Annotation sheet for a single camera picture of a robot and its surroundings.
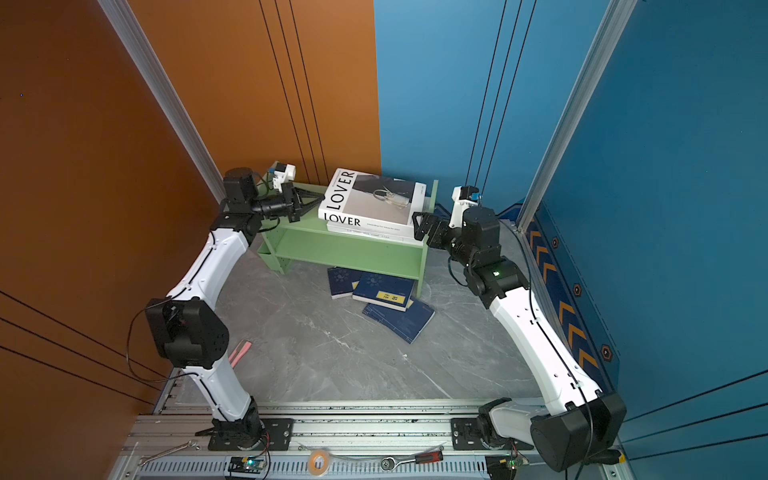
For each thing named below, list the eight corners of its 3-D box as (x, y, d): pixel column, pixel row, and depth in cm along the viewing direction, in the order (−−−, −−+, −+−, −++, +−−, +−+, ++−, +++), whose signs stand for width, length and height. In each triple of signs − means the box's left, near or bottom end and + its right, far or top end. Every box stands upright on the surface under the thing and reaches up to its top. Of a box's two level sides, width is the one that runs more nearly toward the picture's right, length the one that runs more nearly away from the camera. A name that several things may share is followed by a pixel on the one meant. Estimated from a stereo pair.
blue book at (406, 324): (361, 313, 97) (361, 310, 95) (383, 285, 103) (383, 282, 102) (414, 345, 90) (414, 342, 88) (434, 313, 96) (435, 310, 95)
